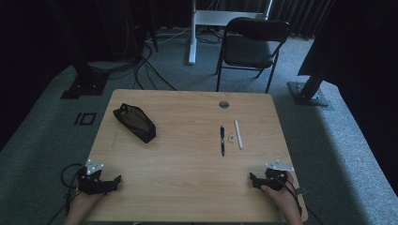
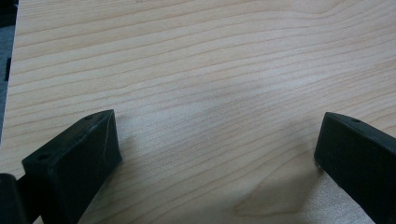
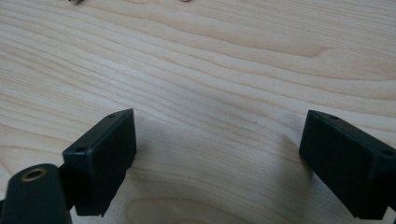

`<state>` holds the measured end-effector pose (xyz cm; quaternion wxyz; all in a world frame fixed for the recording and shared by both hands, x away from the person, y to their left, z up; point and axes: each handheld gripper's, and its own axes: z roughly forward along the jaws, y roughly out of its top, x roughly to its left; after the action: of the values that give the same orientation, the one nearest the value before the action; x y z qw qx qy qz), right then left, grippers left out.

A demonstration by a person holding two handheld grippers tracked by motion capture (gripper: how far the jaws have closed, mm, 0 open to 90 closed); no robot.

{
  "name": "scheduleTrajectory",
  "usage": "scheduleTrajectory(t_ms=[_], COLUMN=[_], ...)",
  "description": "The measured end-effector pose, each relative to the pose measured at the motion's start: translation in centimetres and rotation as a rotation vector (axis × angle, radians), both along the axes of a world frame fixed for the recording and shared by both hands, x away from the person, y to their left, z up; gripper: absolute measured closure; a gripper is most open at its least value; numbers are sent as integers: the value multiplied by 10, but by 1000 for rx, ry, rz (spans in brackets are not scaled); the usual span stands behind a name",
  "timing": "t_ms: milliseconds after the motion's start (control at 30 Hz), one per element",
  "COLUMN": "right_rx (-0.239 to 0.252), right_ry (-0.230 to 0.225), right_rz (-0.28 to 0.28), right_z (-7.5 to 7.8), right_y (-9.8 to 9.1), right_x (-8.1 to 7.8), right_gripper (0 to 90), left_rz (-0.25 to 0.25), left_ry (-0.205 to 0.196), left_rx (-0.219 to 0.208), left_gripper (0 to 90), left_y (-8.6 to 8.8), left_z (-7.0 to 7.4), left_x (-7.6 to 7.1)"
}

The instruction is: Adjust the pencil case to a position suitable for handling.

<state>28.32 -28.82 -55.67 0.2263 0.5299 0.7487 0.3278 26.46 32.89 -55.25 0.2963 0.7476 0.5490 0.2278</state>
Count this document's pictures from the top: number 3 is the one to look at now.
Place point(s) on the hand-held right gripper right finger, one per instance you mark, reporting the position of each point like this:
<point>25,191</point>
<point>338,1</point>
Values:
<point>348,161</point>

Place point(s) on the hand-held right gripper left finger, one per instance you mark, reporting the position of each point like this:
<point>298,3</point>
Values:
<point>99,155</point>

